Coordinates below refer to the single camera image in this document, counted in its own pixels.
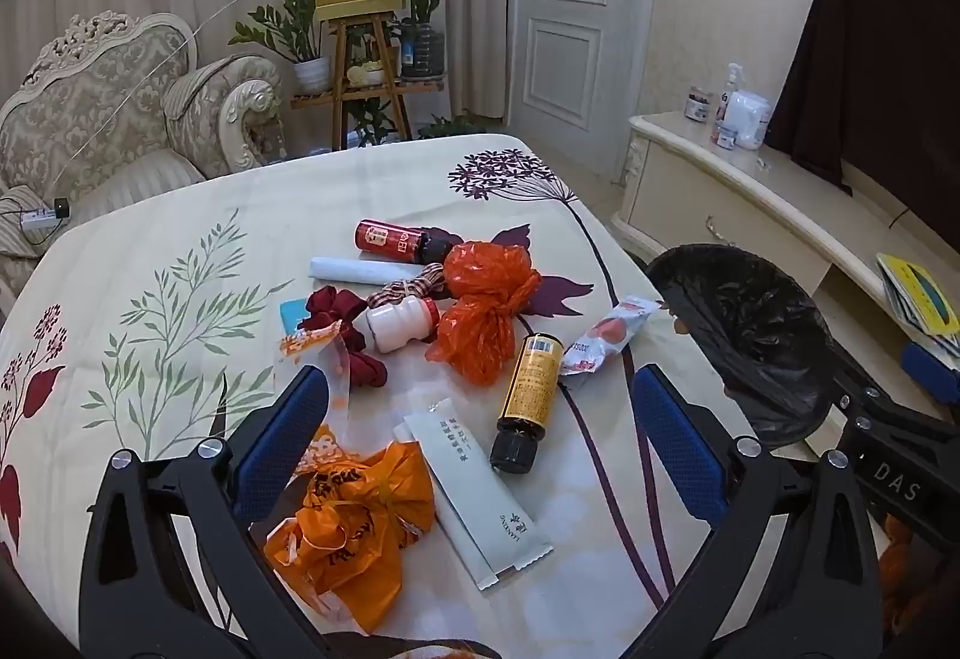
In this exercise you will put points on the stack of colourful books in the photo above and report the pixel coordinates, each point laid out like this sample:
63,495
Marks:
922,288

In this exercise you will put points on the white power strip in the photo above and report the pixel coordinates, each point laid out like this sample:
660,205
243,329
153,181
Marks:
37,220

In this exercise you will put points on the small jar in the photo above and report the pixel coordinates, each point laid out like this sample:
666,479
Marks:
725,135

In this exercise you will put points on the clear spray bottle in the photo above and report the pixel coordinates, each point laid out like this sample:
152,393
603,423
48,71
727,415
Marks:
726,96

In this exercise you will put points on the yellow ornament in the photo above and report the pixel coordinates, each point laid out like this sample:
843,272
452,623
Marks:
366,74

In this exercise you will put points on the peach picture snack wrapper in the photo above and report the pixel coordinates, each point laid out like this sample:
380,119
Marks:
607,336

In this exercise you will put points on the yellow label brown bottle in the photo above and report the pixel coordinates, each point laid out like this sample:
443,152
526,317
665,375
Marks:
529,389

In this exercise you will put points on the leafy floor plant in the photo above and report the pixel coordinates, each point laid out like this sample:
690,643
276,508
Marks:
450,126

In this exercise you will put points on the pale green long sachet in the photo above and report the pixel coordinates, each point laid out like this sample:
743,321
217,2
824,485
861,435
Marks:
472,501

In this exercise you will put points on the plant in white pot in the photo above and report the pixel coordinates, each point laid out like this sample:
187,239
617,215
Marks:
289,21

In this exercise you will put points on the cream cabinet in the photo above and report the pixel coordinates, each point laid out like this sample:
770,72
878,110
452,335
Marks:
712,194

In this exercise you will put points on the white paper roll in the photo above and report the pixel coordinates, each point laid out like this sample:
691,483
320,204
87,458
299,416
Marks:
352,269

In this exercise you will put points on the wooden plant stand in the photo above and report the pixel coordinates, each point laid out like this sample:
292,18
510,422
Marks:
420,86

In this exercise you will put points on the light blue card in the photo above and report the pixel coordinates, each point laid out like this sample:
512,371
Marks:
292,315

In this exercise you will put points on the white yogurt bottle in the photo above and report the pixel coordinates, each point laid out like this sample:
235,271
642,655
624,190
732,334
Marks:
394,325

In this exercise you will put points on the white plastic container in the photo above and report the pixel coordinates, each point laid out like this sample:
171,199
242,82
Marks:
750,119

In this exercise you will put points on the white sachet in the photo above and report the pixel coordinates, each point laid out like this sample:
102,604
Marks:
403,430

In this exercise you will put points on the striped woven ribbon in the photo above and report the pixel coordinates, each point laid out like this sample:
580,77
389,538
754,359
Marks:
405,290

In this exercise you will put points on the red label bottle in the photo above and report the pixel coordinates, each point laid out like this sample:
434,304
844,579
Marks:
386,237

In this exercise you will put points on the black lined trash bin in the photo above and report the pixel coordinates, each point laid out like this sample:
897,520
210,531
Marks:
750,400

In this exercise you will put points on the dark brown cloth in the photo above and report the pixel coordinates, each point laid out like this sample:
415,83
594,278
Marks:
877,66

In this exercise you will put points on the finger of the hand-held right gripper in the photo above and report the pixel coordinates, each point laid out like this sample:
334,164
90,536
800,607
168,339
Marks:
847,380
930,370

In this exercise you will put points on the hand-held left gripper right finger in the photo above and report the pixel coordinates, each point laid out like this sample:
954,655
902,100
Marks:
675,438

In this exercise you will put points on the cream patterned sofa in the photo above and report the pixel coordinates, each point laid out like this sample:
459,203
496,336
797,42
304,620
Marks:
90,104

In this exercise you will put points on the thin books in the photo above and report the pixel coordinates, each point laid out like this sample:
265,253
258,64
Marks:
900,314

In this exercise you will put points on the orange printed clear wrapper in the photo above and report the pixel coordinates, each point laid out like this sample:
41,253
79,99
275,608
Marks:
330,359

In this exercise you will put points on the printed orange plastic bag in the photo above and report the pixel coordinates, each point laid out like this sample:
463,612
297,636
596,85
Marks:
352,524

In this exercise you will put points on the small green plant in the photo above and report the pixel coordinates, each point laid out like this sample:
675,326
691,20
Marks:
371,119

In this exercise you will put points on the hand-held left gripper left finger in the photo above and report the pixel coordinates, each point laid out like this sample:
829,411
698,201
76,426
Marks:
285,430

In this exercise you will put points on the dark red cloth scrunchie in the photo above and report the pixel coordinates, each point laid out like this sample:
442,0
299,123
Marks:
326,306

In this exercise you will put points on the floral tablecloth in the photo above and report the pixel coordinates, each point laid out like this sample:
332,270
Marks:
187,239

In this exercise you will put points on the knotted orange plastic bag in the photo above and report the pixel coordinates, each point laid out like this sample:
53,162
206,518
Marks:
480,276

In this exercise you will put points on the dark jar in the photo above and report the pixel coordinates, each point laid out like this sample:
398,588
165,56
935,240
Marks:
697,104

